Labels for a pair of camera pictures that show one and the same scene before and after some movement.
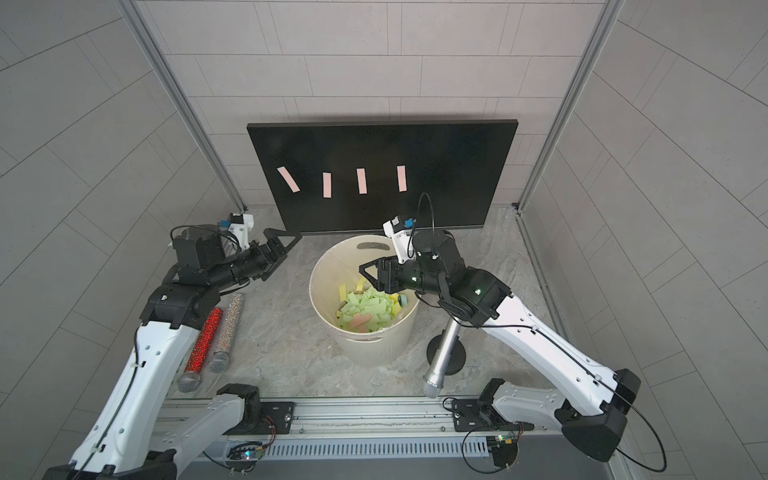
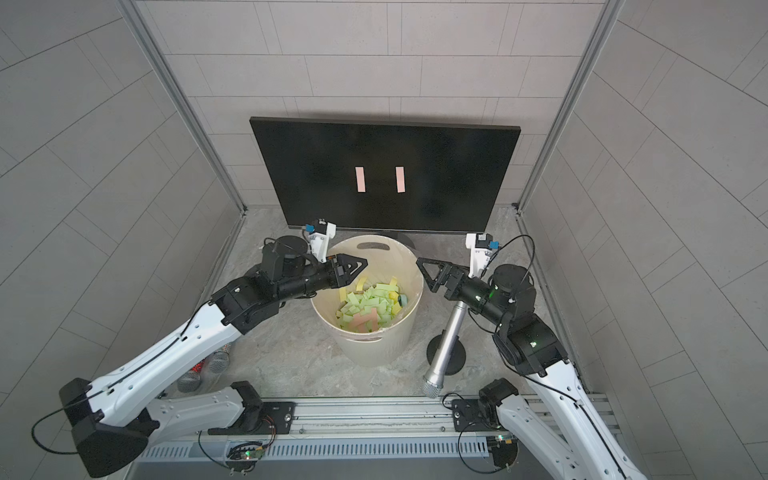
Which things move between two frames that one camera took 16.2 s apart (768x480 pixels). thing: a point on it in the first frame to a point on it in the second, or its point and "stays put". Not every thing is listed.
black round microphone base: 457,358 stays put
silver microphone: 433,379 stays put
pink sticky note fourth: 401,177 stays put
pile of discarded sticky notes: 366,309 stays put
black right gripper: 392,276 to 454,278
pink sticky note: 327,184 to 374,320
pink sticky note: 359,322 stays put
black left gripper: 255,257 to 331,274
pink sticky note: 361,179 stays put
